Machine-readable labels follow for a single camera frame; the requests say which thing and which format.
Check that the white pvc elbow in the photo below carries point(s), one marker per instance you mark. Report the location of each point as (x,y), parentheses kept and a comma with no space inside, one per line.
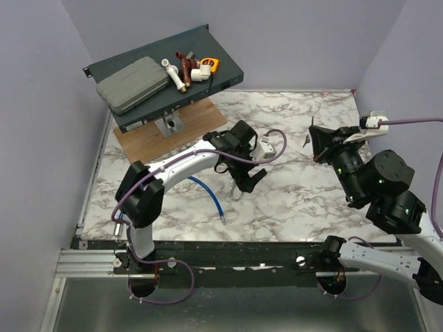
(200,74)

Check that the yellow tape measure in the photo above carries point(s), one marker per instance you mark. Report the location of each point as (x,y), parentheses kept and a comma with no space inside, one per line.
(213,63)

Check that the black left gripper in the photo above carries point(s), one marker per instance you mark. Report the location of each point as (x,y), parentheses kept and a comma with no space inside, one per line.
(239,177)

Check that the white pvc pipe fitting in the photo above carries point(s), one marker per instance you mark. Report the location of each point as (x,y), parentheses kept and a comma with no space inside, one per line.
(173,72)

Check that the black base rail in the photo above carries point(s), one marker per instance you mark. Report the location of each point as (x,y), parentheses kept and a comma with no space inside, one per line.
(220,264)

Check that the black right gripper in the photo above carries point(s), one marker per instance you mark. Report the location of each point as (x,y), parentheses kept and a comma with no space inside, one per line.
(322,138)

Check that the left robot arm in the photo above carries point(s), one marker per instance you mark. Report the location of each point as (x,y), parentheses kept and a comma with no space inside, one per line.
(140,194)

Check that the metal shelf stand bracket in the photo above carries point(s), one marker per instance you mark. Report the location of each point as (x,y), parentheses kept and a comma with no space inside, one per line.
(169,125)

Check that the aluminium extrusion rail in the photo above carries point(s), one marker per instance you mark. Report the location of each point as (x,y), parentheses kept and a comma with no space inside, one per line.
(86,263)

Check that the grey plastic tool case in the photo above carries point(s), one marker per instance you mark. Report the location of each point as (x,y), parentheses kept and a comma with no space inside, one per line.
(130,86)

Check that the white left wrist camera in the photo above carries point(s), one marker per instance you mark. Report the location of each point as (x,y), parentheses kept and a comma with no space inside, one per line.
(264,150)

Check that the blue cable lock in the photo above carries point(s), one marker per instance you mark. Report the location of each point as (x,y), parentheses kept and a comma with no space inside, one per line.
(213,197)

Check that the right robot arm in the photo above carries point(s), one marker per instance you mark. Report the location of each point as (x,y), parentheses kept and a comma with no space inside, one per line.
(382,186)

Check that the silver keys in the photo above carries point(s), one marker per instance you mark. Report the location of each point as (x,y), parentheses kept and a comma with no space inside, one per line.
(308,137)

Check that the wooden board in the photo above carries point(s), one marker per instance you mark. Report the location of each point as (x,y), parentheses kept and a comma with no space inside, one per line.
(146,143)

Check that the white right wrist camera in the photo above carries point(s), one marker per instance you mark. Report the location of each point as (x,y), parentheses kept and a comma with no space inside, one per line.
(369,127)

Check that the brass padlock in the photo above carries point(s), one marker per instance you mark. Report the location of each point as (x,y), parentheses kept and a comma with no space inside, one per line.
(235,193)

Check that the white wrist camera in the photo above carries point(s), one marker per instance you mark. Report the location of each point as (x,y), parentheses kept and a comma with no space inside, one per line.
(264,150)
(369,127)

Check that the dark teal rack shelf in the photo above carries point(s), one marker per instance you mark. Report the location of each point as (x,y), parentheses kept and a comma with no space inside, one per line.
(197,43)

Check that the brown pipe valve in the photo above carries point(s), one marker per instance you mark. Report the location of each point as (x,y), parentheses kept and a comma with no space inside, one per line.
(187,64)

